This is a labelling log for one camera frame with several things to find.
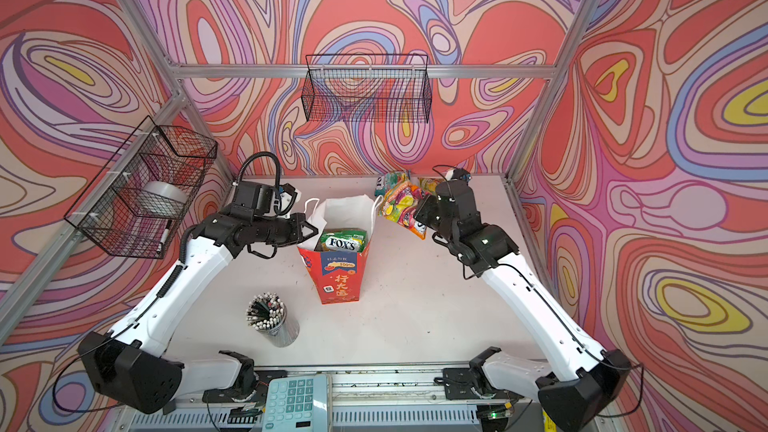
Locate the pen cup with pens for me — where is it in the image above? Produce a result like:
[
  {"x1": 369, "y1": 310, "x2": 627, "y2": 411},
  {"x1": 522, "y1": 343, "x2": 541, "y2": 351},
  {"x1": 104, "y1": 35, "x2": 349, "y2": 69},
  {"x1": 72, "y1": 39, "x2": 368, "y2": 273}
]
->
[{"x1": 246, "y1": 292, "x2": 300, "y2": 348}]

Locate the white tape roll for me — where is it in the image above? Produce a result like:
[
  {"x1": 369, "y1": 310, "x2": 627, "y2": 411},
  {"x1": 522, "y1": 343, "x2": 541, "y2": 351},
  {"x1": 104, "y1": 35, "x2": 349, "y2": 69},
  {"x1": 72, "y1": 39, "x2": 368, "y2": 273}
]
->
[{"x1": 137, "y1": 181, "x2": 188, "y2": 219}]

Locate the yellow green lemon snack bag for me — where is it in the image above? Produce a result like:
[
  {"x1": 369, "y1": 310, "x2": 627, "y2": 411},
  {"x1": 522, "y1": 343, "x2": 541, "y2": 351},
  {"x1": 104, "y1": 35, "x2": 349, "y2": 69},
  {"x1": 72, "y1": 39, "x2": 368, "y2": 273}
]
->
[{"x1": 418, "y1": 177, "x2": 444, "y2": 196}]

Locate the black marker in basket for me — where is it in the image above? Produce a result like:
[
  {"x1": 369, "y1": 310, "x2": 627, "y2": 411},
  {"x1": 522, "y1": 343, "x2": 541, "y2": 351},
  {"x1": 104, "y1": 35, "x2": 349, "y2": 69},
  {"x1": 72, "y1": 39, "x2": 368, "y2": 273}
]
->
[{"x1": 156, "y1": 228, "x2": 170, "y2": 255}]

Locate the teal calculator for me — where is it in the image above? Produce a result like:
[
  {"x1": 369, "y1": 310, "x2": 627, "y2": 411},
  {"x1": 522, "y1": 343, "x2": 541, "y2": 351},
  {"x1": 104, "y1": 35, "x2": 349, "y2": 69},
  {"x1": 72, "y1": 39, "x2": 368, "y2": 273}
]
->
[{"x1": 261, "y1": 374, "x2": 333, "y2": 432}]

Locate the teal mint snack bag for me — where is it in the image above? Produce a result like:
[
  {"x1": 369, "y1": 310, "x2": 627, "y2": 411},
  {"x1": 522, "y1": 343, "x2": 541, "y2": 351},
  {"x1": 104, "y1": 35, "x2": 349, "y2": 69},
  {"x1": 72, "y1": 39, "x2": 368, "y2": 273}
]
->
[{"x1": 374, "y1": 171, "x2": 410, "y2": 197}]

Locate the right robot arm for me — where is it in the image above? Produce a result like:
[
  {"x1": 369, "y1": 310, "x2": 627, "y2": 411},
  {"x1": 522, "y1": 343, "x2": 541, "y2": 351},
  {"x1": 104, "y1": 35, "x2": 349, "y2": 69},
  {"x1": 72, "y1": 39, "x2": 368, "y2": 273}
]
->
[{"x1": 416, "y1": 168, "x2": 634, "y2": 431}]

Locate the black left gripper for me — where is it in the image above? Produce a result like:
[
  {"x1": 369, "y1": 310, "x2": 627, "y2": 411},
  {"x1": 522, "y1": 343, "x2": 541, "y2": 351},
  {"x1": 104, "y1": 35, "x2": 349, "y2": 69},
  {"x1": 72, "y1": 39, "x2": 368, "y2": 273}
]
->
[{"x1": 252, "y1": 213, "x2": 320, "y2": 247}]

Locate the orange snack bag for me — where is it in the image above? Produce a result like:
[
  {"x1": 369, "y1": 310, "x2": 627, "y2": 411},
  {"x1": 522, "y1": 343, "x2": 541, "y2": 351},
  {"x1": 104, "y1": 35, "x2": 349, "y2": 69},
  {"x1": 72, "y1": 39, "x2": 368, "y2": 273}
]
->
[{"x1": 379, "y1": 179, "x2": 426, "y2": 240}]

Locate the wire basket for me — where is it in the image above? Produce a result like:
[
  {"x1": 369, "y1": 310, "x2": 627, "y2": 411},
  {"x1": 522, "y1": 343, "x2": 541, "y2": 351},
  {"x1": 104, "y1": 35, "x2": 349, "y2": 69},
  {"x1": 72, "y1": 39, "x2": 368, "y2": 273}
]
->
[
  {"x1": 301, "y1": 52, "x2": 433, "y2": 124},
  {"x1": 64, "y1": 117, "x2": 218, "y2": 259}
]

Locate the red white paper bag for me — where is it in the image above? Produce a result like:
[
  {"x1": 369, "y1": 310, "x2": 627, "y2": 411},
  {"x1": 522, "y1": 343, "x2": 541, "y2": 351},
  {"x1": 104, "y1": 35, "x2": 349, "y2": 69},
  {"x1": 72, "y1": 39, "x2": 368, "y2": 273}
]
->
[{"x1": 298, "y1": 194, "x2": 382, "y2": 305}]

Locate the back wire basket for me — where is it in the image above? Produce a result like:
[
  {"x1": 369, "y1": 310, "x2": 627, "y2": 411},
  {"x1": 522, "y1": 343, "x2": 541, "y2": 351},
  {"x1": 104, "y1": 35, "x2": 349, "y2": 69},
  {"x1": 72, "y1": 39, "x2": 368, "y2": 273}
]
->
[{"x1": 301, "y1": 52, "x2": 433, "y2": 124}]

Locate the left wire basket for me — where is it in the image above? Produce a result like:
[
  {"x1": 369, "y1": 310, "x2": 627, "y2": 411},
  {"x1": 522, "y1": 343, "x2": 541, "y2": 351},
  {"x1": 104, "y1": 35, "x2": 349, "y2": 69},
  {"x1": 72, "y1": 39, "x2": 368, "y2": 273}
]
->
[{"x1": 64, "y1": 117, "x2": 218, "y2": 259}]

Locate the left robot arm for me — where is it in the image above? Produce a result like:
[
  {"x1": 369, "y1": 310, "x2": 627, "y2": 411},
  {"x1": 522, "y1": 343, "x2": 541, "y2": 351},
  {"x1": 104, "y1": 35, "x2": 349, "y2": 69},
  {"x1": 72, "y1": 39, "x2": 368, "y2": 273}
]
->
[{"x1": 77, "y1": 181, "x2": 318, "y2": 414}]

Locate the green spring tea snack bag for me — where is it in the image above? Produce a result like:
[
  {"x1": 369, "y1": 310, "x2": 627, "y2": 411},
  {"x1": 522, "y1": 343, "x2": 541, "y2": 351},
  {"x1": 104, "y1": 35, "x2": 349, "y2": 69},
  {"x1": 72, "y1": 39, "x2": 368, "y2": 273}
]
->
[{"x1": 316, "y1": 228, "x2": 368, "y2": 253}]

